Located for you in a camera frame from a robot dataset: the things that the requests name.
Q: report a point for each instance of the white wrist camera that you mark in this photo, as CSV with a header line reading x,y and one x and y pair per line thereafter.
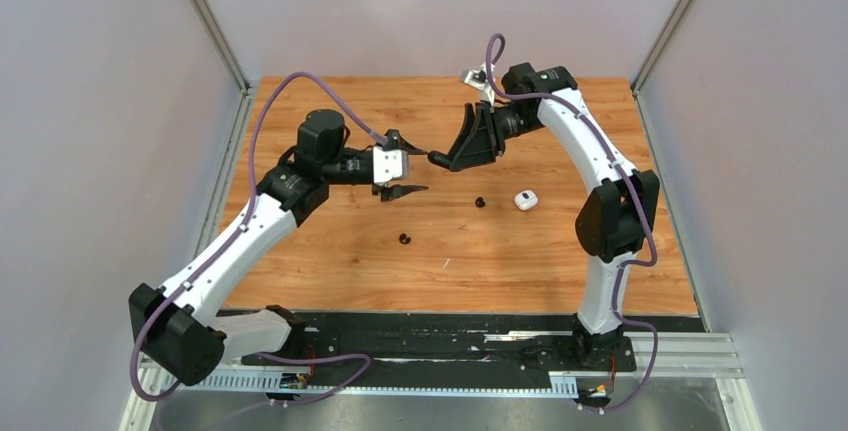
x,y
389,166
478,80

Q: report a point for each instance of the white earbud charging case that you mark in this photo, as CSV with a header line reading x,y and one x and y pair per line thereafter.
x,y
526,200

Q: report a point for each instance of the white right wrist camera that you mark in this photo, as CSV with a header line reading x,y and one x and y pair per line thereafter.
x,y
478,80

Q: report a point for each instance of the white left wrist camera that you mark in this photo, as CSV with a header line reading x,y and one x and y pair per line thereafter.
x,y
389,166

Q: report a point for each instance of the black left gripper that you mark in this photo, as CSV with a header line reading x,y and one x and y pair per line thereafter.
x,y
395,191

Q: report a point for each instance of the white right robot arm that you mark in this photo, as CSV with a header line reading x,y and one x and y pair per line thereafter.
x,y
620,209

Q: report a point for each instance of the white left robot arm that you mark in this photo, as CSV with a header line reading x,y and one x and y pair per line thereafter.
x,y
177,324

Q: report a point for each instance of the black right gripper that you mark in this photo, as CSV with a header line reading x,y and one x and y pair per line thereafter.
x,y
480,140

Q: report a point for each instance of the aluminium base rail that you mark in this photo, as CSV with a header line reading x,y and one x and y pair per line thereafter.
x,y
490,360

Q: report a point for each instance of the black earbud case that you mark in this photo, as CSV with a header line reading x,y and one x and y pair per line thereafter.
x,y
440,159

